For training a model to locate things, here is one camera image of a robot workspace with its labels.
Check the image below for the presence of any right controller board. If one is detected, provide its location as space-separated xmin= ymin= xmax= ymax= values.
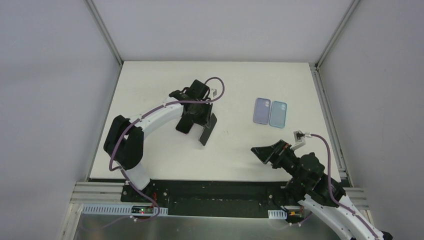
xmin=287 ymin=210 xmax=304 ymax=221

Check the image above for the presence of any right aluminium frame rail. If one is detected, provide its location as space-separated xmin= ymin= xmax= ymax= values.
xmin=309 ymin=63 xmax=370 ymax=211

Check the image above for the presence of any controller board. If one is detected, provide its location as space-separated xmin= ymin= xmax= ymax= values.
xmin=287 ymin=210 xmax=304 ymax=221
xmin=131 ymin=205 xmax=155 ymax=216

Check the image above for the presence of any left white cable duct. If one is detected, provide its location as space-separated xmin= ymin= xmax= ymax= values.
xmin=81 ymin=203 xmax=169 ymax=217

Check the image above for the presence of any white cable duct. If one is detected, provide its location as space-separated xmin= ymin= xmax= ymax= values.
xmin=81 ymin=203 xmax=169 ymax=217
xmin=267 ymin=209 xmax=288 ymax=220

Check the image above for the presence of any left controller board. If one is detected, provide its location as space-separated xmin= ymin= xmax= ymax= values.
xmin=131 ymin=205 xmax=155 ymax=216

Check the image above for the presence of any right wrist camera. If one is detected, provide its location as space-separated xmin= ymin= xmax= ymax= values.
xmin=291 ymin=130 xmax=306 ymax=151

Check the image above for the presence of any lavender phone case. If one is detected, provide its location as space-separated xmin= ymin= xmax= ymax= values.
xmin=252 ymin=97 xmax=271 ymax=125

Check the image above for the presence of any black phone purple frame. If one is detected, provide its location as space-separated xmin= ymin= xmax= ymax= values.
xmin=175 ymin=117 xmax=194 ymax=135

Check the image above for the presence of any right white cable duct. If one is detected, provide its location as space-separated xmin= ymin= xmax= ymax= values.
xmin=267 ymin=209 xmax=288 ymax=220

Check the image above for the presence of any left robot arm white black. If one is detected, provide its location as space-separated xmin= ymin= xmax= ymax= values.
xmin=103 ymin=79 xmax=217 ymax=203

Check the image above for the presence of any left aluminium frame rail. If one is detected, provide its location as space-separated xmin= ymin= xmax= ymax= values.
xmin=70 ymin=181 xmax=124 ymax=204

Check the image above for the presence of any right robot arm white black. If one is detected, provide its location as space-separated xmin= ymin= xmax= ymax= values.
xmin=251 ymin=138 xmax=393 ymax=240

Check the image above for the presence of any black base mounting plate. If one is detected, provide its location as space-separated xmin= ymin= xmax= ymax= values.
xmin=120 ymin=180 xmax=301 ymax=219

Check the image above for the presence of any aluminium frame rail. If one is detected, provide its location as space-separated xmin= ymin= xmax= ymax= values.
xmin=309 ymin=63 xmax=370 ymax=211
xmin=70 ymin=181 xmax=124 ymax=204

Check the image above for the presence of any black phone light blue case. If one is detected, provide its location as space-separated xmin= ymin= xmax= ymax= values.
xmin=199 ymin=113 xmax=218 ymax=146

